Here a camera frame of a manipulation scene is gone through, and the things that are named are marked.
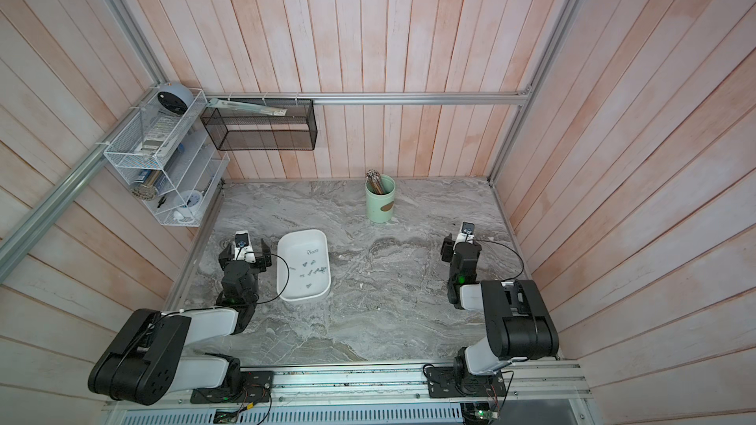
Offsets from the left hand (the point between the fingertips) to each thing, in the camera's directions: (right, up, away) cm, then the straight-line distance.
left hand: (248, 244), depth 88 cm
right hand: (+67, +3, +5) cm, 67 cm away
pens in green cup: (+38, +21, +10) cm, 45 cm away
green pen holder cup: (+41, +11, +13) cm, 44 cm away
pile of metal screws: (+21, -9, +7) cm, 24 cm away
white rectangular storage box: (+16, -4, +10) cm, 19 cm away
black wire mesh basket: (-10, +39, +17) cm, 44 cm away
